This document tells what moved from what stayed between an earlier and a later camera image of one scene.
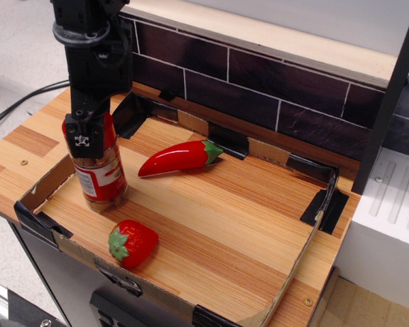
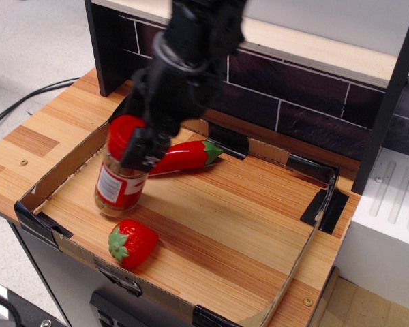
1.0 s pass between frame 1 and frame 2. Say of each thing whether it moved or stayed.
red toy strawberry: stayed
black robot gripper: moved
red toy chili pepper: stayed
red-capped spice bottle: moved
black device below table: stayed
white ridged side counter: stayed
